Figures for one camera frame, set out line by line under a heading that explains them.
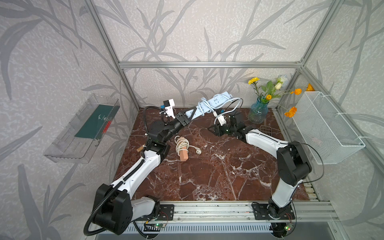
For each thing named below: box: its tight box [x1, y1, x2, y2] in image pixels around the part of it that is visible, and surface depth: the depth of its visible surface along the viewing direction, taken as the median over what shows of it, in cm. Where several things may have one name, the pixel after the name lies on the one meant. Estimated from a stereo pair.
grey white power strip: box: [185, 91, 233, 120], surface depth 68 cm
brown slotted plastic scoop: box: [259, 125, 277, 136], surface depth 107 cm
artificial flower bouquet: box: [248, 74, 315, 118], surface depth 98 cm
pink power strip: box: [179, 136, 189, 162], surface depth 91 cm
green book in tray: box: [74, 104, 120, 140], surface depth 71 cm
